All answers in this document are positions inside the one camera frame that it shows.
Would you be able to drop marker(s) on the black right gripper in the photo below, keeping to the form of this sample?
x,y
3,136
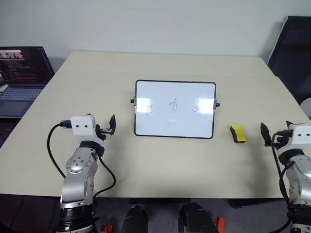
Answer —
x,y
284,138

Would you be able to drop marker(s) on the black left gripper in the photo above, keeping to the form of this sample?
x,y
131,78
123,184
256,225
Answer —
x,y
103,131

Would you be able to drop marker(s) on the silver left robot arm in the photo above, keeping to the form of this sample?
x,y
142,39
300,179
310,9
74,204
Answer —
x,y
77,170

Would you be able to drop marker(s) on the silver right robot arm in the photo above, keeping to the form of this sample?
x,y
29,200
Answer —
x,y
300,177

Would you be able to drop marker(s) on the yellow and black eraser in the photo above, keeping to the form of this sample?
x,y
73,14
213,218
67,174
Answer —
x,y
238,133

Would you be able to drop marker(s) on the white round object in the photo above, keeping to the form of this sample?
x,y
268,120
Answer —
x,y
306,109

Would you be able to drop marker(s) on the small black-framed whiteboard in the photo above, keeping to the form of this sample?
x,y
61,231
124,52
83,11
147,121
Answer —
x,y
173,109

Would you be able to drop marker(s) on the black partition panel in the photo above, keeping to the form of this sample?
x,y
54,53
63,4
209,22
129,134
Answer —
x,y
291,53

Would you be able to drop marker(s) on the open grey laptop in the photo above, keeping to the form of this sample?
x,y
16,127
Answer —
x,y
22,80

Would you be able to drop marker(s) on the dark rounded shape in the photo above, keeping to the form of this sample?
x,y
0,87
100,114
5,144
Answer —
x,y
196,218
134,219

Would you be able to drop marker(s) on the orange plastic part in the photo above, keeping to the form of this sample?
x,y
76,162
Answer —
x,y
219,223
105,228

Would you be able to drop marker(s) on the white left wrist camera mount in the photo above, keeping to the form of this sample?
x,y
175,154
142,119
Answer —
x,y
82,126

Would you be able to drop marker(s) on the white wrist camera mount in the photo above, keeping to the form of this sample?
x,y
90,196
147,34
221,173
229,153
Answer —
x,y
82,126
301,134

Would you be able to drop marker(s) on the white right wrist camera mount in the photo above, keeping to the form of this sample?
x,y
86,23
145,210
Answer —
x,y
301,134

